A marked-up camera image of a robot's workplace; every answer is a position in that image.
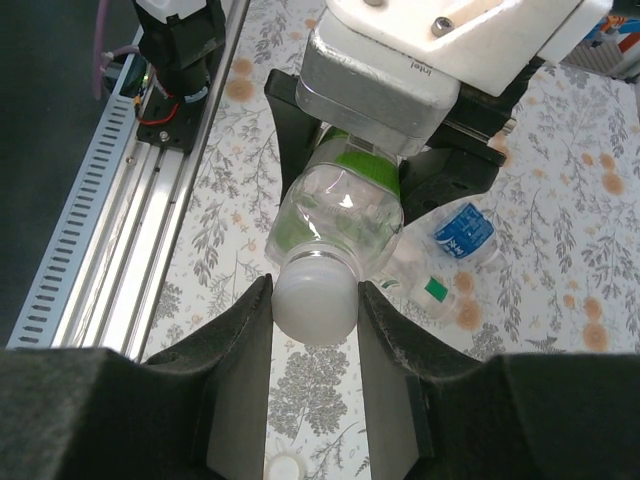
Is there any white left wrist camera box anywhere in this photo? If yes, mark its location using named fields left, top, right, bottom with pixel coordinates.
left=294, top=0, right=615, bottom=169

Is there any small white bottle cap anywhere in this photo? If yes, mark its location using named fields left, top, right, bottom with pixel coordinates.
left=263, top=448, right=307, bottom=480

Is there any floral patterned table mat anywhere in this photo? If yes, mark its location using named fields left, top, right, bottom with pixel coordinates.
left=139, top=0, right=640, bottom=480

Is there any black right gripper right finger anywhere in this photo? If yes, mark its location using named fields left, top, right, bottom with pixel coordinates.
left=356, top=279, right=640, bottom=480

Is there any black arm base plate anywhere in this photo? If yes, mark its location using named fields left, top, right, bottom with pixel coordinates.
left=135, top=92, right=214, bottom=154

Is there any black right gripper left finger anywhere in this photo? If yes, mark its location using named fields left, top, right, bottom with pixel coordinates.
left=0, top=273, right=275, bottom=480

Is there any wide translucent white bottle cap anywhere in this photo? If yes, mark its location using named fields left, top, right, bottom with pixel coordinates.
left=271, top=248, right=360, bottom=347

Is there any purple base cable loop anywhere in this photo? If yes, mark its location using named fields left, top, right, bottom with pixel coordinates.
left=93, top=0, right=144, bottom=101

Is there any perforated grey cable duct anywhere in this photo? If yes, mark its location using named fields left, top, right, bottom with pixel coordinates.
left=5, top=94, right=151, bottom=351

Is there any clear bottle white green label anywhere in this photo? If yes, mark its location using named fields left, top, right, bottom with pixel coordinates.
left=377, top=249, right=474, bottom=324

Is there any small circuit board green light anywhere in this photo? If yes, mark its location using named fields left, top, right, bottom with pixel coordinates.
left=102, top=54, right=151, bottom=99

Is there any clear bottle blue label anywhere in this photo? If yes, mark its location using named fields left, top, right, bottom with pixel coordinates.
left=397, top=201, right=510, bottom=276

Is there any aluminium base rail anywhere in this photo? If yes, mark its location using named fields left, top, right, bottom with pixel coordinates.
left=49, top=0, right=251, bottom=364

